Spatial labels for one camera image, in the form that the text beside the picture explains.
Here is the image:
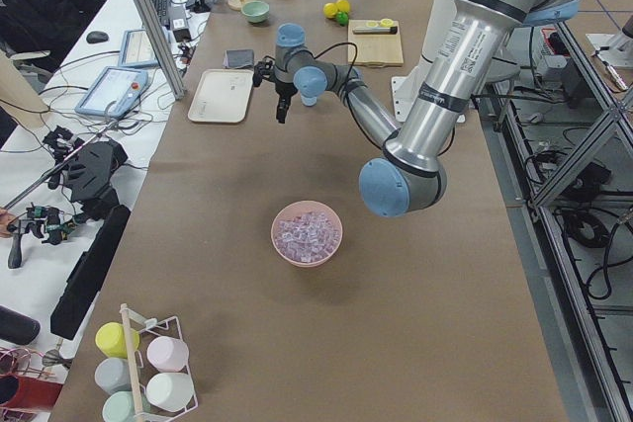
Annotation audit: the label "blue teach pendant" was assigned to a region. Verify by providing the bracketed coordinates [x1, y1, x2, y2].
[118, 29, 159, 68]
[74, 66, 148, 120]

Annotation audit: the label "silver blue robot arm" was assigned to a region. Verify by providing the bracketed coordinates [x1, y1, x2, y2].
[253, 0, 580, 217]

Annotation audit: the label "black keyboard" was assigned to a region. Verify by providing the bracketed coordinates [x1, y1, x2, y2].
[150, 0, 171, 28]

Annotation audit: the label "grey cup in rack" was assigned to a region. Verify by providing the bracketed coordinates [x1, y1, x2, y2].
[94, 358, 132, 395]

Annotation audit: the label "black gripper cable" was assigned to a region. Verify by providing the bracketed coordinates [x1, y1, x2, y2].
[261, 42, 360, 78]

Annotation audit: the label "black long bar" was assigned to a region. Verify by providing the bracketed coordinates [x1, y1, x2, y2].
[49, 205, 131, 340]

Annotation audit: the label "seated person in black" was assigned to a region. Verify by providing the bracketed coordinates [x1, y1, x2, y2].
[1, 0, 107, 72]

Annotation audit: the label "white wire cup rack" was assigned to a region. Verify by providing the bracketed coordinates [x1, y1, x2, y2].
[102, 303, 200, 421]

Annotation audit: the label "pink cup in rack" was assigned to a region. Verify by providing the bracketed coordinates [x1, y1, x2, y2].
[146, 336, 190, 372]

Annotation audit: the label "white cup in rack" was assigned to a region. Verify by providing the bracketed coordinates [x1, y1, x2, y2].
[145, 373, 194, 412]

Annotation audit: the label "cream serving tray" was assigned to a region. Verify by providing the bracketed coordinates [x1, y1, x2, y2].
[188, 69, 253, 125]

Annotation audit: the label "yellow cup in rack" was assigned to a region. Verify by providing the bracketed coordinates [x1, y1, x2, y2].
[95, 322, 128, 359]

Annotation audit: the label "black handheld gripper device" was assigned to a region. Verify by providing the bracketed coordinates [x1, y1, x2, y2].
[5, 127, 128, 269]

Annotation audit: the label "yellow lemon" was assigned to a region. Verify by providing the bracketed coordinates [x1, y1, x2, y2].
[335, 0, 351, 14]
[322, 3, 338, 19]

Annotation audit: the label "aluminium frame post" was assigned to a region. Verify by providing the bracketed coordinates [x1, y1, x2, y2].
[133, 0, 185, 100]

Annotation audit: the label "wooden cutting board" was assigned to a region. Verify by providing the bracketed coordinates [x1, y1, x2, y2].
[347, 20, 404, 67]

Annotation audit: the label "mint cup in rack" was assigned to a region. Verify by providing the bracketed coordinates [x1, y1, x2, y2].
[102, 391, 136, 422]

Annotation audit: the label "yellow lemon lower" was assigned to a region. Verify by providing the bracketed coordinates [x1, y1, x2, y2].
[322, 3, 338, 19]

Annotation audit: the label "grey folded cloth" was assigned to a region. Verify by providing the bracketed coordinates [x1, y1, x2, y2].
[224, 48, 254, 69]

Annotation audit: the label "pink bowl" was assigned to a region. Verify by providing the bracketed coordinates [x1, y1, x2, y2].
[270, 201, 343, 268]

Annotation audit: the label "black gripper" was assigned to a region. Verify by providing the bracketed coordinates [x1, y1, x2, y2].
[252, 56, 297, 124]

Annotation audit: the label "light blue cup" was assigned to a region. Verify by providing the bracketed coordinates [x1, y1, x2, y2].
[300, 95, 317, 107]

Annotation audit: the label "blue teach pendant near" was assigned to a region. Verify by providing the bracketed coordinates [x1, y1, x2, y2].
[74, 66, 148, 120]

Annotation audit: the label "black computer mouse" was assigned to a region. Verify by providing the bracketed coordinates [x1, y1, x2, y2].
[86, 31, 109, 44]

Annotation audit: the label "mint green bowl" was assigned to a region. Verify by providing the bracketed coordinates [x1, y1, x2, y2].
[241, 0, 270, 24]

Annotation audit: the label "blue teach pendant far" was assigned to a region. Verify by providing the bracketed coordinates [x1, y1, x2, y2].
[118, 29, 159, 68]

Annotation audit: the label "green lime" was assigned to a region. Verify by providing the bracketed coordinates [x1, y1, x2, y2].
[335, 12, 349, 26]

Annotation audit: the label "clear ice cubes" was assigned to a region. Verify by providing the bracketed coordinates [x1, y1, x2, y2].
[273, 211, 342, 267]

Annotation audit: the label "lemon slice upper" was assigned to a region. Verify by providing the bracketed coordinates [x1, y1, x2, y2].
[380, 18, 394, 28]

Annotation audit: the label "steel muddler black cap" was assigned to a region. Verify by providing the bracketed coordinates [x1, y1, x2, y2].
[352, 26, 399, 35]

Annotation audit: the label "yellow lemon upper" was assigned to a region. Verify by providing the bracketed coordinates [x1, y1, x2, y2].
[335, 0, 351, 14]

